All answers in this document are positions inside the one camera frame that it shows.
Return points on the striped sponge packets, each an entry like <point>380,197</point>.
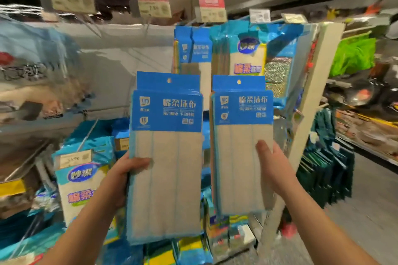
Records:
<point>227,234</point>

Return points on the clear grey price tag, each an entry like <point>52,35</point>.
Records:
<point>293,18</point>

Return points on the person's left hand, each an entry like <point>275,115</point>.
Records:
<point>121,181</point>

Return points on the person's right forearm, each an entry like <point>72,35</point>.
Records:
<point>323,230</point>

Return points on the red flat goods pile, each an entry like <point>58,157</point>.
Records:
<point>287,230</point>

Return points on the cotton-soft cloth packet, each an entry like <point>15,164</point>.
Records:
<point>242,50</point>

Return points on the bright yellow price tag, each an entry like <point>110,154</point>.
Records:
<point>12,187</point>

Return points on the yellowish price tag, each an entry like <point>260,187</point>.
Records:
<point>74,158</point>

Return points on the hanging red clip strip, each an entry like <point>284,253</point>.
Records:
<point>310,50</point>

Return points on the yellow green sponge packets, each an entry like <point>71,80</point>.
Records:
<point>180,250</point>

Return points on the person's right hand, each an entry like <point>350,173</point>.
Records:
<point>280,171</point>

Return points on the hanging bright green bags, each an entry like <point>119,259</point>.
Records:
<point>351,57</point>

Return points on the dark green goods pile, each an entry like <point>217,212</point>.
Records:
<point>326,162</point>

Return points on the hung scouring pad packet bunch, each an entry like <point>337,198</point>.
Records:
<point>278,69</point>

